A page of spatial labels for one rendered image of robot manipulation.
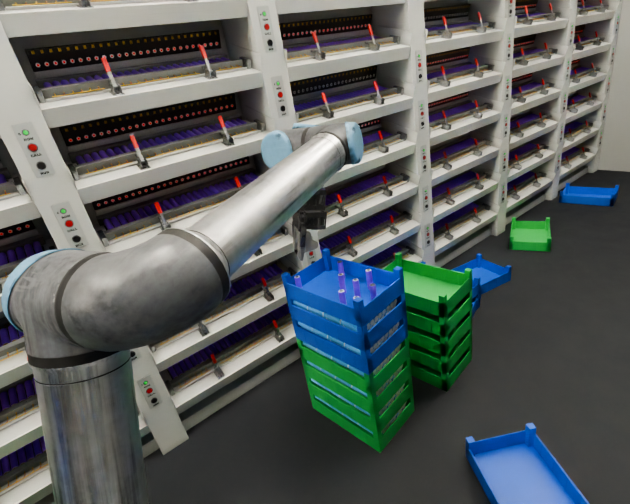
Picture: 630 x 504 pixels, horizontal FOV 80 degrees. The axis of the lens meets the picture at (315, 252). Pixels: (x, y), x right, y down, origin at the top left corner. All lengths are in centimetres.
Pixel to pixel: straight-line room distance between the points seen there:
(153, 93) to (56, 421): 85
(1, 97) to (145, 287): 77
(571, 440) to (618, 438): 13
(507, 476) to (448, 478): 16
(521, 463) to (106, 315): 117
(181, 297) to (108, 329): 8
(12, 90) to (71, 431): 79
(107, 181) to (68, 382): 69
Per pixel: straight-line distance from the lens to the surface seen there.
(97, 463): 61
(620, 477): 141
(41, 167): 113
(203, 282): 45
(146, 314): 44
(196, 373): 152
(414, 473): 130
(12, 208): 115
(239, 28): 140
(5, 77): 114
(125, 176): 116
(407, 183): 186
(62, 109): 114
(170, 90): 120
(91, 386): 56
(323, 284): 120
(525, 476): 133
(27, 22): 116
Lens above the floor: 108
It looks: 25 degrees down
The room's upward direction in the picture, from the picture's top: 11 degrees counter-clockwise
